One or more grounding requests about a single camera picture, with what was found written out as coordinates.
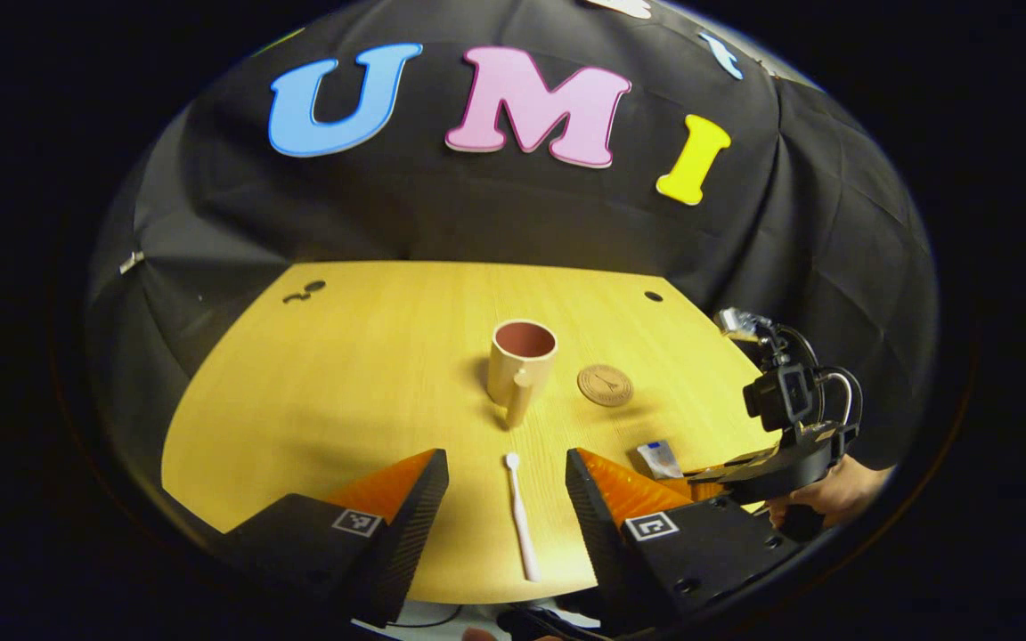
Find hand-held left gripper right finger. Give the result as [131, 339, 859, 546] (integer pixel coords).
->
[565, 447, 803, 637]

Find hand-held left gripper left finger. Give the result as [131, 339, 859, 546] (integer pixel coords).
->
[224, 448, 450, 629]

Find white toothpaste tube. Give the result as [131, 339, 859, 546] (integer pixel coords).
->
[636, 440, 683, 482]

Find white pink toothbrush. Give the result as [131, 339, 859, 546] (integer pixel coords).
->
[504, 452, 542, 583]

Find round cork coaster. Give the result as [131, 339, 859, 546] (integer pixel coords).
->
[577, 363, 634, 408]

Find beige cup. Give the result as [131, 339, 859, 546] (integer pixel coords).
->
[487, 319, 558, 430]

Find black backdrop cloth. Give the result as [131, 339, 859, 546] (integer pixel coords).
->
[85, 0, 941, 535]

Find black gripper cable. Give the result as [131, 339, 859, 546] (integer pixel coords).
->
[776, 325, 863, 428]

